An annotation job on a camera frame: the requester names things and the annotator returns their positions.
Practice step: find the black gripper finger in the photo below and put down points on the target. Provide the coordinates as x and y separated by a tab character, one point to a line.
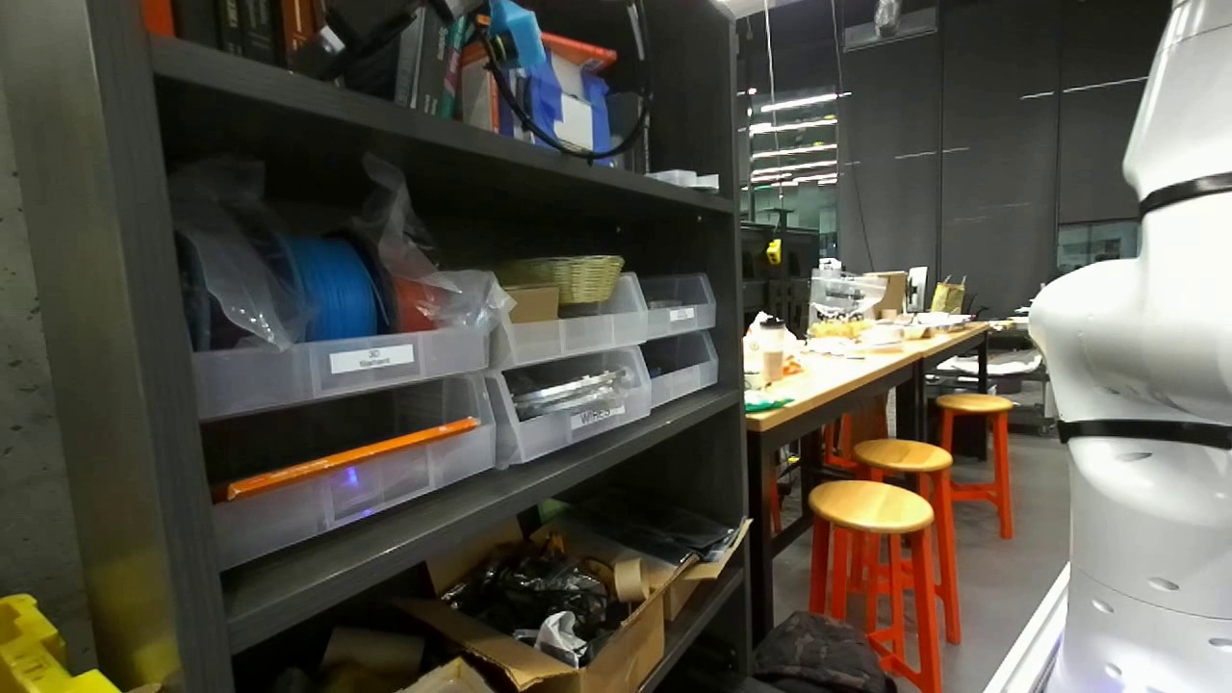
357	58
349	27

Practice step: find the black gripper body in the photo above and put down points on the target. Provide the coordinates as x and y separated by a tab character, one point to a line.
429	33

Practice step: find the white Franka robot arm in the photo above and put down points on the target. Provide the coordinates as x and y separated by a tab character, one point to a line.
1141	385

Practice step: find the olive woven basket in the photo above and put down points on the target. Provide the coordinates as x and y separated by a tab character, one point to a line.
578	278

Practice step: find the row of dark books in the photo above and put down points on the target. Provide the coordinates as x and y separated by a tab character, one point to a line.
246	24

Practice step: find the blue and white box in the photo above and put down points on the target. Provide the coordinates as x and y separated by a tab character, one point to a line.
588	140
578	108

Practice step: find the red cylinder can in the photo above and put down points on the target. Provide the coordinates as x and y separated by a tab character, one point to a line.
158	18

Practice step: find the tall black book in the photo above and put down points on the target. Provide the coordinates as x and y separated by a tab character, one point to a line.
638	130

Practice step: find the blue filament spool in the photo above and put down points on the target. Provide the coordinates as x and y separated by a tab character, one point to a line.
333	292

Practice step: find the clear plastic bag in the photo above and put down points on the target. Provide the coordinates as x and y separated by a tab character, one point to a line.
231	276

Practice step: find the red filament spool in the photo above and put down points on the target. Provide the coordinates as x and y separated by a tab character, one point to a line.
417	307

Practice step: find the small cardboard box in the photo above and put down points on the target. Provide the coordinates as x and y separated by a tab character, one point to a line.
533	301

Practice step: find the flat white box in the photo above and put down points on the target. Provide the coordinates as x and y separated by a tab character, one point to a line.
682	180

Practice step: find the left grey storage bin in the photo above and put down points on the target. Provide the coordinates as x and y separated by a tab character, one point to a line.
284	371

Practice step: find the clear plastic storage bin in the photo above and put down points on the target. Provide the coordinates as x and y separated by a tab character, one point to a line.
565	428
681	314
565	338
682	378
333	496

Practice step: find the black shelving unit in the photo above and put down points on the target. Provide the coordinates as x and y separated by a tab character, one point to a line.
116	320

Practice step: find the silver foil packets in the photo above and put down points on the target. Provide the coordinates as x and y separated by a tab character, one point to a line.
571	396

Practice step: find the orange rod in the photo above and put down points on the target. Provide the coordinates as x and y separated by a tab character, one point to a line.
349	456

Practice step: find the white crumpled bag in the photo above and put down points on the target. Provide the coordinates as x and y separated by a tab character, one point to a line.
770	353

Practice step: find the clear plastic container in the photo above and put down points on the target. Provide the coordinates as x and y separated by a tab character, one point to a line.
850	294

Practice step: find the wooden desk with black legs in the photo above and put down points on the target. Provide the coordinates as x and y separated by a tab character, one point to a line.
820	382

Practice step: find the black tangled gear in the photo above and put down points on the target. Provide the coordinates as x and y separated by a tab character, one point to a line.
524	591

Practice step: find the flat cardboard piece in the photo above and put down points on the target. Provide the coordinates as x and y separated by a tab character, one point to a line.
387	655

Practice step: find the white and black roll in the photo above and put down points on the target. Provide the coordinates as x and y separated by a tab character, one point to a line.
560	638

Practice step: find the orange wooden stool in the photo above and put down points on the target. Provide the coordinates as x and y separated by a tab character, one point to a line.
906	456
976	405
871	507

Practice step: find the large open cardboard box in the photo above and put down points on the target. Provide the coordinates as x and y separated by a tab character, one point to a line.
631	650

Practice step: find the grey office chair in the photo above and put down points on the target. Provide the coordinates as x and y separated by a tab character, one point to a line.
989	366

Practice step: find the yellow plastic crate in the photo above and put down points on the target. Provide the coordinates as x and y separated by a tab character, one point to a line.
39	655

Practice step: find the black bag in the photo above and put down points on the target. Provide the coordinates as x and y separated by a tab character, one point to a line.
820	655

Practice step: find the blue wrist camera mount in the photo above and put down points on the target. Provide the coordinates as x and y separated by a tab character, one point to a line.
518	42

